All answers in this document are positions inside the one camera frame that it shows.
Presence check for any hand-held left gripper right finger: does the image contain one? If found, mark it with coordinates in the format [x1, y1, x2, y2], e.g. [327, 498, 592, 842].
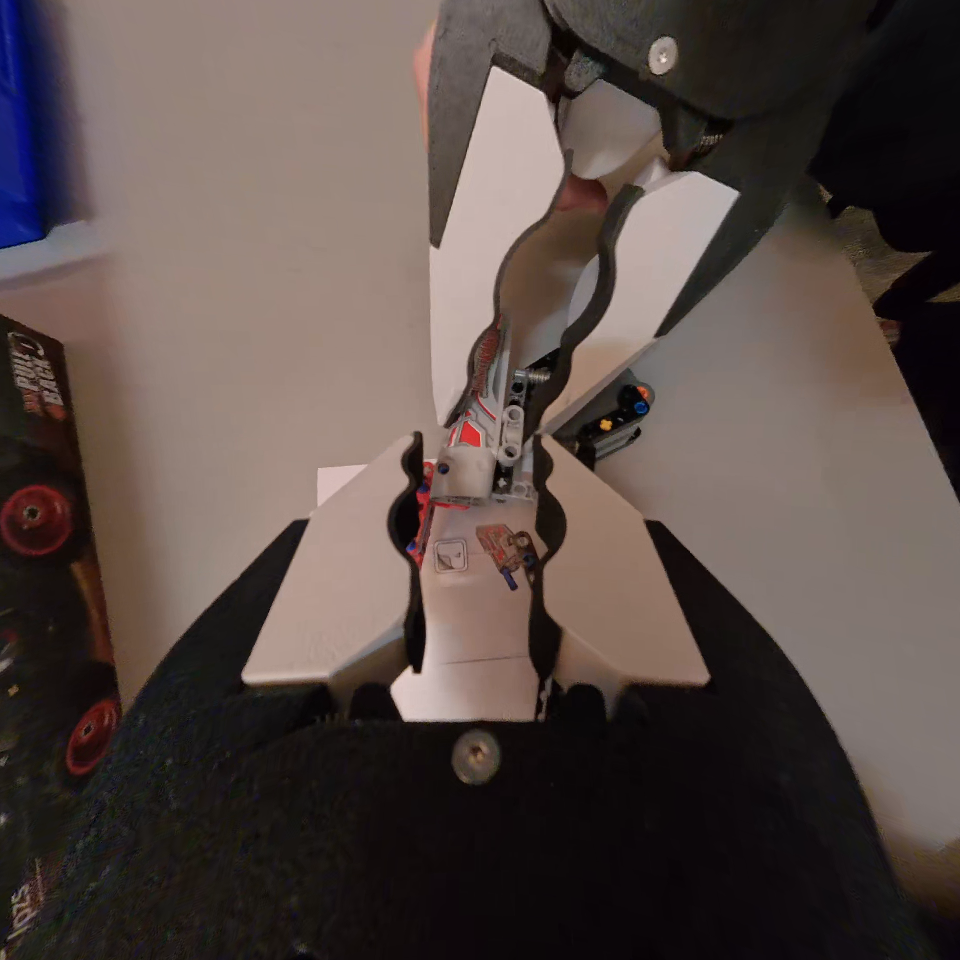
[528, 433, 712, 690]

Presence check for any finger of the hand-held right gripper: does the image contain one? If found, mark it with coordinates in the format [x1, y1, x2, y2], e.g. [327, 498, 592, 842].
[534, 169, 741, 436]
[427, 64, 575, 430]

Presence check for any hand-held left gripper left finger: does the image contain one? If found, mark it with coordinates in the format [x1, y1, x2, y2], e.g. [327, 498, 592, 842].
[241, 431, 427, 687]

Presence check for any toy brick truck chassis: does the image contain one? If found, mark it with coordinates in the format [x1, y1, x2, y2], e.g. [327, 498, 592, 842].
[407, 363, 655, 565]

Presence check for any grey toy panel red sticker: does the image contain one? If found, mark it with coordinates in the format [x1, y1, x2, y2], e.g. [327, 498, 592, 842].
[437, 315, 519, 513]

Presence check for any person's right forearm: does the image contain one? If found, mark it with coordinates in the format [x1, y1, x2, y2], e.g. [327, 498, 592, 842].
[806, 0, 960, 256]

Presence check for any person's right hand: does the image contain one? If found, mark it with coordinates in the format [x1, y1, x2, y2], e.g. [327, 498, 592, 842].
[411, 22, 610, 217]

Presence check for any white instruction booklet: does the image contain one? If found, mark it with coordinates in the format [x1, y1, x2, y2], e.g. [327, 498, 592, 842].
[316, 463, 560, 723]

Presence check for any dark toy truck box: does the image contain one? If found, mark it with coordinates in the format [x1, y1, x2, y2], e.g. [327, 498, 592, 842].
[0, 313, 125, 960]

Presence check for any person's dark clothed body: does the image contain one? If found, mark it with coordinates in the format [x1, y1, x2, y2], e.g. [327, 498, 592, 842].
[870, 247, 960, 526]

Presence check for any blue storage bin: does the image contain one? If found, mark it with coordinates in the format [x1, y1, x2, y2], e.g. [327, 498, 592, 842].
[0, 0, 54, 250]

